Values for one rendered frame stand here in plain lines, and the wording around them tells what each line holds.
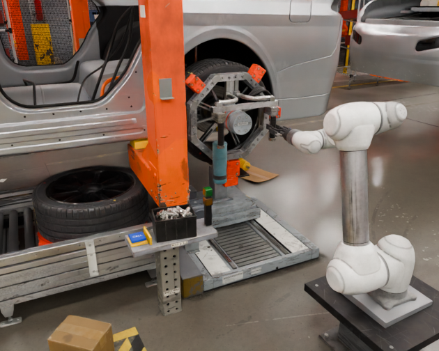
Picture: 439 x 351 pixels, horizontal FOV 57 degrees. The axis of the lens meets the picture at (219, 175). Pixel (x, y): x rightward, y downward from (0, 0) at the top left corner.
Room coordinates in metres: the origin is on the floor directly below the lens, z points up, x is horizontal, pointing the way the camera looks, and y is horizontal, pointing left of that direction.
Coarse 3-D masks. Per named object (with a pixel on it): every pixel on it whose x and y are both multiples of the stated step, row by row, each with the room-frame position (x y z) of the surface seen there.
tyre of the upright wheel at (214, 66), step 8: (192, 64) 2.65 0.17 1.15; (200, 64) 2.58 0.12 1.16; (208, 64) 2.52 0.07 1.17; (216, 64) 2.50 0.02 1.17; (224, 64) 2.52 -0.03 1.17; (232, 64) 2.54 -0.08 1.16; (240, 64) 2.58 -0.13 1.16; (192, 72) 2.50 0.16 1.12; (200, 72) 2.46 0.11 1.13; (208, 72) 2.47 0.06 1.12; (216, 72) 2.49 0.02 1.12; (224, 72) 2.52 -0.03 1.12; (256, 128) 2.62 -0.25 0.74; (192, 144) 2.42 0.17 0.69; (192, 152) 2.42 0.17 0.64; (200, 152) 2.45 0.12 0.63; (208, 160) 2.47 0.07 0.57
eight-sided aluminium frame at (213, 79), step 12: (228, 72) 2.50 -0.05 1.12; (240, 72) 2.52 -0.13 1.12; (252, 84) 2.51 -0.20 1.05; (192, 96) 2.39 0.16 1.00; (204, 96) 2.37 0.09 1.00; (192, 108) 2.34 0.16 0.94; (192, 120) 2.34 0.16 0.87; (264, 120) 2.55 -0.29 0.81; (192, 132) 2.34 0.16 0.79; (264, 132) 2.55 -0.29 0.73; (204, 144) 2.37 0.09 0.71; (252, 144) 2.51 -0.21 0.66; (228, 156) 2.45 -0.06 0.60; (240, 156) 2.48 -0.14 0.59
